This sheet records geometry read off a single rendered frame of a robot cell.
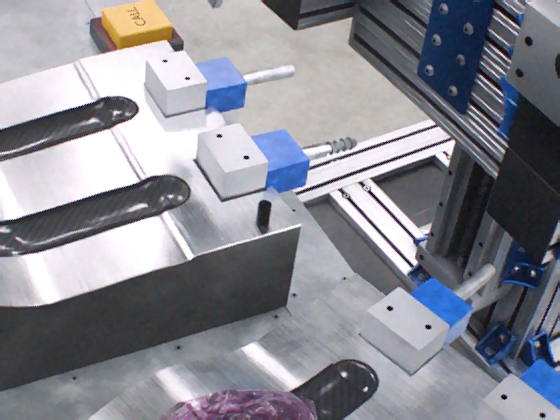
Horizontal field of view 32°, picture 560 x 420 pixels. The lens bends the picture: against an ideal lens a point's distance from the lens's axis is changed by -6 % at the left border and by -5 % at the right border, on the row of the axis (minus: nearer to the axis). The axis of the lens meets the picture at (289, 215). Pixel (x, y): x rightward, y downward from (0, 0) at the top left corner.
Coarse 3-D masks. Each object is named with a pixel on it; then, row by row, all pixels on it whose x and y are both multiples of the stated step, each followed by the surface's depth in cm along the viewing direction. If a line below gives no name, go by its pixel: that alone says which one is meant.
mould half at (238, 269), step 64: (128, 64) 88; (0, 128) 80; (128, 128) 81; (192, 128) 82; (0, 192) 75; (64, 192) 76; (192, 192) 77; (64, 256) 71; (128, 256) 71; (192, 256) 72; (256, 256) 75; (0, 320) 66; (64, 320) 70; (128, 320) 73; (192, 320) 77; (0, 384) 71
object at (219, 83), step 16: (160, 64) 84; (176, 64) 84; (192, 64) 84; (208, 64) 86; (224, 64) 87; (288, 64) 89; (160, 80) 82; (176, 80) 82; (192, 80) 82; (208, 80) 85; (224, 80) 85; (240, 80) 85; (256, 80) 88; (160, 96) 83; (176, 96) 82; (192, 96) 83; (208, 96) 84; (224, 96) 85; (240, 96) 86; (176, 112) 83
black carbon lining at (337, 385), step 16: (336, 368) 71; (352, 368) 71; (368, 368) 71; (304, 384) 69; (320, 384) 70; (336, 384) 70; (352, 384) 70; (368, 384) 70; (320, 400) 69; (336, 400) 69; (352, 400) 69; (320, 416) 67; (336, 416) 68
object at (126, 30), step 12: (108, 12) 103; (120, 12) 103; (132, 12) 104; (144, 12) 104; (156, 12) 104; (108, 24) 103; (120, 24) 102; (132, 24) 102; (144, 24) 102; (156, 24) 102; (168, 24) 103; (120, 36) 100; (132, 36) 101; (144, 36) 102; (156, 36) 102; (168, 36) 103; (120, 48) 101
